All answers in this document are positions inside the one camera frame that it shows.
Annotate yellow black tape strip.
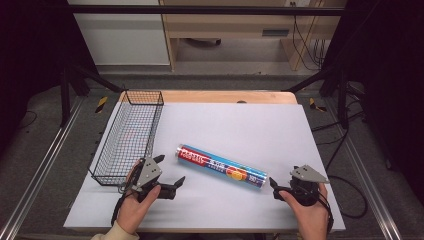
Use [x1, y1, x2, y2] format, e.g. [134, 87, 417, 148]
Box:
[308, 97, 328, 113]
[94, 95, 110, 115]

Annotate blue and red wrap roll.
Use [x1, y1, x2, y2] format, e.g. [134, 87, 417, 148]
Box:
[175, 143, 269, 189]

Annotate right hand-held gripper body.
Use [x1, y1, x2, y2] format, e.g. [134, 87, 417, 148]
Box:
[273, 164, 331, 207]

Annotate person's left hand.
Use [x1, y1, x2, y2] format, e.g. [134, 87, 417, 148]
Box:
[116, 159, 162, 235]

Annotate black wire basket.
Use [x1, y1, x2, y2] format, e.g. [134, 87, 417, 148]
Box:
[87, 89, 165, 187]

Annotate metal floor rail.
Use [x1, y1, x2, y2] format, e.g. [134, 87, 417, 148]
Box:
[0, 96, 85, 240]
[324, 96, 405, 240]

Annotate black curtain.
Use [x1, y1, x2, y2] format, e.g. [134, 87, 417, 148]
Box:
[319, 0, 424, 203]
[0, 0, 98, 156]

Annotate black metal stand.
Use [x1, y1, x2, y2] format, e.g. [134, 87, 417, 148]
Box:
[282, 63, 351, 130]
[59, 63, 125, 128]

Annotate white cabinet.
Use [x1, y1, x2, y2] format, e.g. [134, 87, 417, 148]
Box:
[67, 0, 172, 66]

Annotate person's right hand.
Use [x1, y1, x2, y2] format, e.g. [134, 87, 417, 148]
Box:
[279, 183, 331, 240]

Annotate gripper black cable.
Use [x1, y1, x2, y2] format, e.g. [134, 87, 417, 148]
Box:
[317, 191, 335, 234]
[110, 186, 135, 228]

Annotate black horizontal bar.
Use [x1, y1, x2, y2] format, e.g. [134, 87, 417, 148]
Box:
[66, 4, 348, 17]

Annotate light wooden desk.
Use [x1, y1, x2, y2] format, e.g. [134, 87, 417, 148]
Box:
[159, 0, 348, 72]

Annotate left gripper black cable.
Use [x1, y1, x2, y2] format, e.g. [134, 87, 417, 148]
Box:
[110, 186, 135, 228]

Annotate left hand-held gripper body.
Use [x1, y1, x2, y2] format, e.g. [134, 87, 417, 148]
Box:
[126, 157, 177, 203]

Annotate black floor cable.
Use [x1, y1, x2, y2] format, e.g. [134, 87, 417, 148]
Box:
[311, 109, 369, 220]

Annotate white table mat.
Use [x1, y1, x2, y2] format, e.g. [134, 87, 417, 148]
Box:
[63, 101, 346, 234]

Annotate black hanging cables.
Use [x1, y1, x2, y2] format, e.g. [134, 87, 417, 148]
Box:
[290, 1, 327, 72]

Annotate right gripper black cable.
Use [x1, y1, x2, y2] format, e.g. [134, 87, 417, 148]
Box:
[317, 191, 335, 234]

